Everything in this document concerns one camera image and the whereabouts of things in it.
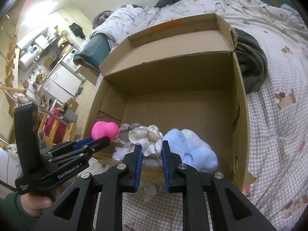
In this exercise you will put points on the teal bed end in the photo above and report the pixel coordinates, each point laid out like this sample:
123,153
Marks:
93,53

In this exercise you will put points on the white washing machine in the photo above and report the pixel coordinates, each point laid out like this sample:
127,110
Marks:
69,56

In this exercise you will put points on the brown cardboard box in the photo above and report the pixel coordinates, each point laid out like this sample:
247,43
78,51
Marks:
180,105

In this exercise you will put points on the small cardboard box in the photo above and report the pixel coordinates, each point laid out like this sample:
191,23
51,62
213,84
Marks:
72,104

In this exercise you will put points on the grey striped cushion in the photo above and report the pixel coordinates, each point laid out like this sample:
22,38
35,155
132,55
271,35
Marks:
102,19

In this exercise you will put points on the beige wooden nightstand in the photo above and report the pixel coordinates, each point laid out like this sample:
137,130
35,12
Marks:
87,75

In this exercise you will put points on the grey bin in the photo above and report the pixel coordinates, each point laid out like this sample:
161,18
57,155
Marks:
71,115

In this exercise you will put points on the cream frilly scrunchie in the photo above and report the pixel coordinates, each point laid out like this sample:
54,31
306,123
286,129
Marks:
144,134

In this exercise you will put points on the white water heater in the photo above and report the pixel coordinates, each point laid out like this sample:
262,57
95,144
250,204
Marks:
27,61

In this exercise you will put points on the white and blue plush toy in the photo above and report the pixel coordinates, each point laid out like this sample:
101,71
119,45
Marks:
195,137

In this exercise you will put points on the mauve frilly scrunchie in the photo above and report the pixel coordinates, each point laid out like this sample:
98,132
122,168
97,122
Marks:
125,131

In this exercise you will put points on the red case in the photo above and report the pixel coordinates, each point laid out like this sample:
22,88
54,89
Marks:
56,127

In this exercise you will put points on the person's left forearm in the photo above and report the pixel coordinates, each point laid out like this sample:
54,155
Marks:
12,214

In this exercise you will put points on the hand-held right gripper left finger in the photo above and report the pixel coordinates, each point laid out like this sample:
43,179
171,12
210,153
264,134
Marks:
138,166

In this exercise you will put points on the pink silicone toy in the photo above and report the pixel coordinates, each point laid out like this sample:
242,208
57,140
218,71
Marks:
103,130

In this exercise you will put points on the white fluffy cloth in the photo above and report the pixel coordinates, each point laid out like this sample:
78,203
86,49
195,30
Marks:
288,8

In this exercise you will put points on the dark grey cloth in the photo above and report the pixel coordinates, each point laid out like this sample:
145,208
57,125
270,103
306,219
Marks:
252,62

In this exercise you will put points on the white floor cabinet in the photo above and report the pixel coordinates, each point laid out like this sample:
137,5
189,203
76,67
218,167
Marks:
62,81

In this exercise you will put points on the black hanging garment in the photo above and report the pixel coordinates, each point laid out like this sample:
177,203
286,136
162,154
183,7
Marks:
77,30

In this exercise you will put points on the plush doll with blue limbs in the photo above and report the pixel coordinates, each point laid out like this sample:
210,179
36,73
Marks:
192,156

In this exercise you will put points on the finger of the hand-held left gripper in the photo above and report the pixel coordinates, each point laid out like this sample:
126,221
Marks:
101,143
83,143

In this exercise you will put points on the white sock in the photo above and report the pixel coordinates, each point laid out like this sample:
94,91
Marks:
120,152

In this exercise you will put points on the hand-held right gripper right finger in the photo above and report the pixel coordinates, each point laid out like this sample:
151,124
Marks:
164,163

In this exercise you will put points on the person's left hand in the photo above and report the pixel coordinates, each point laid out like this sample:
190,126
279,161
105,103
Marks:
36,203

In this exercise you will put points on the white printed duvet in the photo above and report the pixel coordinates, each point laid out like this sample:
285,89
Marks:
149,16

